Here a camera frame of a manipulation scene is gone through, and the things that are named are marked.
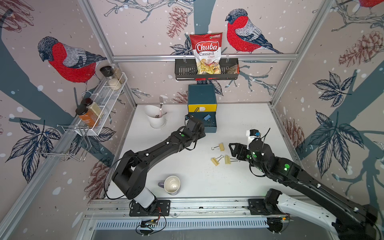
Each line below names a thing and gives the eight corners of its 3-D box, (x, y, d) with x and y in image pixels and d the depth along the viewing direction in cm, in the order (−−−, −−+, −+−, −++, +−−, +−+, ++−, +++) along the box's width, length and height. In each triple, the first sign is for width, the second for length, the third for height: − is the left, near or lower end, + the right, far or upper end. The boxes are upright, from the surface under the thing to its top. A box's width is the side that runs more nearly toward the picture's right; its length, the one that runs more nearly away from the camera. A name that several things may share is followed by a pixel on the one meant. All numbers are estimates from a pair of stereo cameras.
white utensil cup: (154, 131, 106) (149, 119, 95) (147, 119, 113) (142, 107, 103) (166, 125, 109) (163, 113, 99) (159, 114, 117) (155, 101, 106)
